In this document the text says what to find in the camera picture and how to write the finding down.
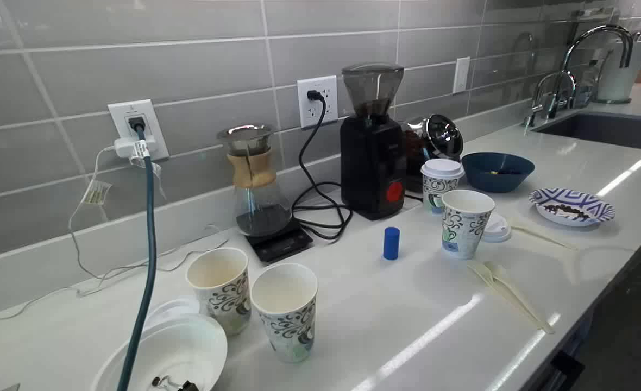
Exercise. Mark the wooden stir sticks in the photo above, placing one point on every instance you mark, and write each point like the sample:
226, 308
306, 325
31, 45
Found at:
512, 295

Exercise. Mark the black coffee grinder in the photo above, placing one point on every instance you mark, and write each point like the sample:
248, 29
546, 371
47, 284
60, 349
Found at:
370, 160

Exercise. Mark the black coffee scale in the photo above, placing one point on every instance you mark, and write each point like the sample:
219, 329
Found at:
279, 246

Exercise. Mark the glass pour-over coffee maker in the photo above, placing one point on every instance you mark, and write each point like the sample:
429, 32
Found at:
255, 175

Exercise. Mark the small blue cylinder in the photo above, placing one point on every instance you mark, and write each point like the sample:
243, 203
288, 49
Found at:
393, 245

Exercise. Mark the patterned paper cup with lid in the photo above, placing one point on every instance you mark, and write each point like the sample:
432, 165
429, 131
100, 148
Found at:
442, 171

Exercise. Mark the chrome and black kettle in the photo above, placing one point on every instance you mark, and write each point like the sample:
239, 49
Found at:
442, 137

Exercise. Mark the open patterned paper cup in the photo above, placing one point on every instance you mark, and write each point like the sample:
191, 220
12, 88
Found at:
289, 334
461, 235
225, 301

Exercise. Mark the dark blue bowl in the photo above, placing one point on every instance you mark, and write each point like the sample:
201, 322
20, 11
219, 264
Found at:
517, 176

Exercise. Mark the white bowl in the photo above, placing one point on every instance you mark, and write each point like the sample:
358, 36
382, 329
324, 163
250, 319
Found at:
191, 349

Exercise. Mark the white plug adapter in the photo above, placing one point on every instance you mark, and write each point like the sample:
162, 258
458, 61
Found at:
125, 148

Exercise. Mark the blue patterned plate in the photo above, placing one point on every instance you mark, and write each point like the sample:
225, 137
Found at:
573, 210

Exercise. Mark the chrome sink faucet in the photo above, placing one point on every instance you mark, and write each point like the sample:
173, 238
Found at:
569, 90

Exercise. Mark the dark kitchen sink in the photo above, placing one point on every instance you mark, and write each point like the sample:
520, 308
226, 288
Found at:
610, 131

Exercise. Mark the white pitcher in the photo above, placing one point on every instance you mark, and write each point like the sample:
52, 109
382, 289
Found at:
616, 80

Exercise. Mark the white wall outlet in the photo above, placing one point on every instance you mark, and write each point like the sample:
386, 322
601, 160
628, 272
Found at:
157, 121
331, 109
461, 74

